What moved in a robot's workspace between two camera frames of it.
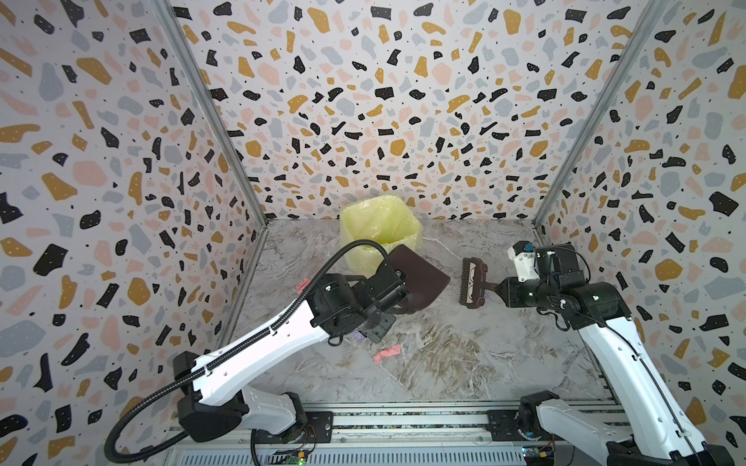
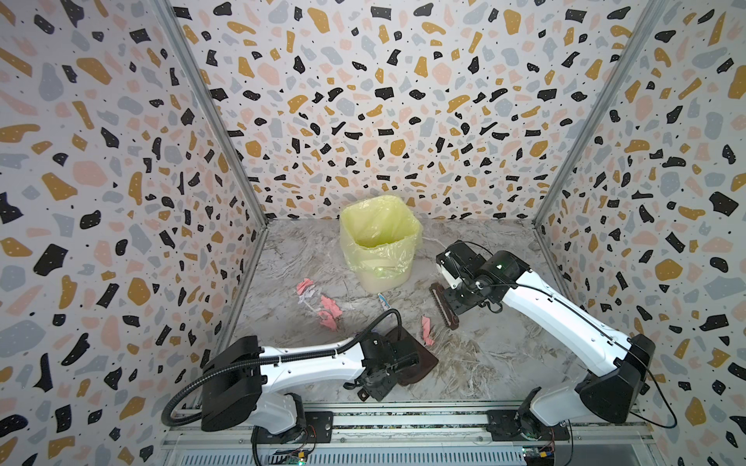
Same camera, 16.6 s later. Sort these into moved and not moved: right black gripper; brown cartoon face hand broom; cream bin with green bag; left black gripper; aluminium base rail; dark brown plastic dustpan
Moved: right black gripper; left black gripper; dark brown plastic dustpan; brown cartoon face hand broom
Not moved: aluminium base rail; cream bin with green bag
